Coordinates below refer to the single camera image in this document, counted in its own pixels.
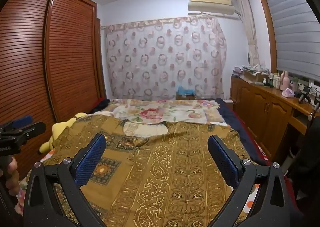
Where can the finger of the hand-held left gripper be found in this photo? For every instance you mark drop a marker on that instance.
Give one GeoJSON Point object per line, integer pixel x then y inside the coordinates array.
{"type": "Point", "coordinates": [22, 120]}
{"type": "Point", "coordinates": [35, 129]}

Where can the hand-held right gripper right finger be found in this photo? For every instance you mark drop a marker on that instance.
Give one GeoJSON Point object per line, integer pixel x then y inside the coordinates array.
{"type": "Point", "coordinates": [225, 162]}

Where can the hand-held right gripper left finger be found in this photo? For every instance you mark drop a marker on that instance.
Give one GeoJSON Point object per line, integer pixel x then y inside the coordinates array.
{"type": "Point", "coordinates": [90, 162]}

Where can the golden patterned garment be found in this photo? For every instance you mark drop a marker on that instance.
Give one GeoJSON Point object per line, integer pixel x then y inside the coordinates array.
{"type": "Point", "coordinates": [162, 167]}

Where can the dark clothes pile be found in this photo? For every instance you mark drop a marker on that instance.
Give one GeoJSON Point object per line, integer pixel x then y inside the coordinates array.
{"type": "Point", "coordinates": [100, 105]}

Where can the person's left hand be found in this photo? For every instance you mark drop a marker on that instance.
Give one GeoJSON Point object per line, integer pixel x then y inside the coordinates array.
{"type": "Point", "coordinates": [11, 169]}

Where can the yellow plush toy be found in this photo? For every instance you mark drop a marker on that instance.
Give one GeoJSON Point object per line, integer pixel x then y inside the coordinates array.
{"type": "Point", "coordinates": [57, 129]}

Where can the red bed cover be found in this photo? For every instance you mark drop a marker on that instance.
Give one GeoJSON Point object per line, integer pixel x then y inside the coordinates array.
{"type": "Point", "coordinates": [262, 153]}

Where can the navy blanket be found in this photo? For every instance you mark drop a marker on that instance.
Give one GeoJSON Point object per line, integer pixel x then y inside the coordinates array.
{"type": "Point", "coordinates": [232, 119]}

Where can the orange print blanket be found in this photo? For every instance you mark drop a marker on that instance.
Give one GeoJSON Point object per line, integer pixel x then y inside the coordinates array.
{"type": "Point", "coordinates": [252, 199]}

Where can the wooden sideboard cabinet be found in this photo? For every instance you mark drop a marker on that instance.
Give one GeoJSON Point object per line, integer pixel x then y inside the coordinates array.
{"type": "Point", "coordinates": [262, 107]}

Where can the brown box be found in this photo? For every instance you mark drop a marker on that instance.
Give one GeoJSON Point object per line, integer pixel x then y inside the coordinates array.
{"type": "Point", "coordinates": [185, 97]}

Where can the floral blanket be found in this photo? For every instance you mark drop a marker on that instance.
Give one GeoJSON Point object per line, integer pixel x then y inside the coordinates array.
{"type": "Point", "coordinates": [150, 112]}

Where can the blue cloth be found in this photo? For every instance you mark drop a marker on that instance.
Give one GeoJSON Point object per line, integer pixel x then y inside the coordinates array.
{"type": "Point", "coordinates": [185, 91]}

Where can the wooden louvered wardrobe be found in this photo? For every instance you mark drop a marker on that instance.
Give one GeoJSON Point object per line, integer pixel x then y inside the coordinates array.
{"type": "Point", "coordinates": [70, 54]}

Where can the wooden organizer box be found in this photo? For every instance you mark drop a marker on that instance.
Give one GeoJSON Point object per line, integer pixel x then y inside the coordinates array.
{"type": "Point", "coordinates": [252, 76]}

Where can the purple bag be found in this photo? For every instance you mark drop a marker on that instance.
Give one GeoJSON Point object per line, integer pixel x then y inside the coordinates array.
{"type": "Point", "coordinates": [238, 70]}

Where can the purple pouch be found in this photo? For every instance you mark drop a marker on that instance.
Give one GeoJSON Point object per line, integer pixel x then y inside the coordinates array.
{"type": "Point", "coordinates": [287, 92]}

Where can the white lotion bottle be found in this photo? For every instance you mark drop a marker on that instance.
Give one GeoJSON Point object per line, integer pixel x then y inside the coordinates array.
{"type": "Point", "coordinates": [276, 81]}

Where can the pink bottle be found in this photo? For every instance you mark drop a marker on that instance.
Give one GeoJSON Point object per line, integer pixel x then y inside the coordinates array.
{"type": "Point", "coordinates": [285, 81]}

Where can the green bottle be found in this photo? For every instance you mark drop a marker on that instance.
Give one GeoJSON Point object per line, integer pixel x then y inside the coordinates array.
{"type": "Point", "coordinates": [295, 84]}

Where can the beige tied curtain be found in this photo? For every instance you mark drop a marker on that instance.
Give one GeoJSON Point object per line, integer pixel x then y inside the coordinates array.
{"type": "Point", "coordinates": [250, 29]}

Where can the grey window blind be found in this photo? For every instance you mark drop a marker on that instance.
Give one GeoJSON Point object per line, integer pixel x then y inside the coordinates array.
{"type": "Point", "coordinates": [295, 29]}

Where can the beige air conditioner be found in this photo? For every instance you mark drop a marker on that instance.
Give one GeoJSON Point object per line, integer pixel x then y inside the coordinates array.
{"type": "Point", "coordinates": [212, 4]}

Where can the wooden window frame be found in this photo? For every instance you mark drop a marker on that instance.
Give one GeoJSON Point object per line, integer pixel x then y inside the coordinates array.
{"type": "Point", "coordinates": [266, 29]}

